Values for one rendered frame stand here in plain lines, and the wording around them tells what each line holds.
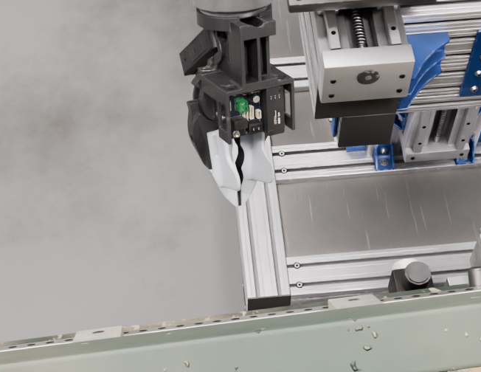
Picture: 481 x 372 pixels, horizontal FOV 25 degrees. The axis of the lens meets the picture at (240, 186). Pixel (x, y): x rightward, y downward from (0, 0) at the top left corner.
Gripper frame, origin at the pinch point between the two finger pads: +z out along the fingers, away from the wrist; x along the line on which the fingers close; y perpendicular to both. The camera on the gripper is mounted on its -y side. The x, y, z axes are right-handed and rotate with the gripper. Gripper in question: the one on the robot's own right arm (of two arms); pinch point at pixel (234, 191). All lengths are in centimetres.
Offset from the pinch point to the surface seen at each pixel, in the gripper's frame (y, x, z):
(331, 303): -14.9, 19.5, 27.5
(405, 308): 68, -24, -30
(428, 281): -25, 42, 36
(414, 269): -27, 41, 34
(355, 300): -13.7, 22.4, 27.2
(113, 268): -121, 21, 75
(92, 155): -148, 26, 58
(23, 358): 65, -35, -30
